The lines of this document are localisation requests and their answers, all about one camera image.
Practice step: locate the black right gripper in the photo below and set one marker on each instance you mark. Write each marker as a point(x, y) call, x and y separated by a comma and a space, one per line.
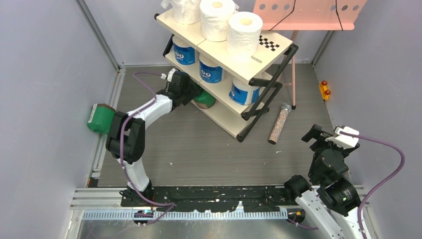
point(321, 135)

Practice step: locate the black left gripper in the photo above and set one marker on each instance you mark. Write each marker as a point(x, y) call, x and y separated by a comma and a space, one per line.
point(194, 92)

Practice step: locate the green package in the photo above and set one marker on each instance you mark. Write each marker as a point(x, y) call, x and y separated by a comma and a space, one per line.
point(100, 118)
point(205, 100)

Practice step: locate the blue paper towel roll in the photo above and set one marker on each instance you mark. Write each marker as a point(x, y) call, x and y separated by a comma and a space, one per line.
point(184, 53)
point(210, 72)
point(243, 94)

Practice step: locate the glitter microphone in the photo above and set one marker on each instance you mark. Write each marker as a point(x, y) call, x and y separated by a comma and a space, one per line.
point(279, 124)

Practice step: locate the white paper towel roll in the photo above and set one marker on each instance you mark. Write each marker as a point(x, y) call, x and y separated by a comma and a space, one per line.
point(214, 18)
point(184, 11)
point(243, 33)

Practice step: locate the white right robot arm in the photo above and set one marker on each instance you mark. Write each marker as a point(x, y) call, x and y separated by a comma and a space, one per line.
point(327, 197)

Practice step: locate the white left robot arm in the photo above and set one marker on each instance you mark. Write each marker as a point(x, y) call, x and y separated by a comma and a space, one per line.
point(126, 138)

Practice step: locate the cream three-tier shelf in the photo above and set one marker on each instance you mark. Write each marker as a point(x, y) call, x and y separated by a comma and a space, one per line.
point(262, 70)

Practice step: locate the yellow toy with orange balls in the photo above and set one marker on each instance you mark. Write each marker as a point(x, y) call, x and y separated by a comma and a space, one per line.
point(325, 92)

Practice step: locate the pink music stand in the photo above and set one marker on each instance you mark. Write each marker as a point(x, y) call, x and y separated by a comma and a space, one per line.
point(297, 15)

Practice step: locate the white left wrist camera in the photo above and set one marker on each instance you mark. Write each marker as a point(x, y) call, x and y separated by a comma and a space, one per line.
point(168, 77)

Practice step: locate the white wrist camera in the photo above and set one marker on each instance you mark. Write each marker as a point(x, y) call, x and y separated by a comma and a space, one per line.
point(341, 140)
point(168, 77)

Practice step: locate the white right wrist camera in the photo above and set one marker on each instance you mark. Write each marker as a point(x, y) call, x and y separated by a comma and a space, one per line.
point(341, 140)

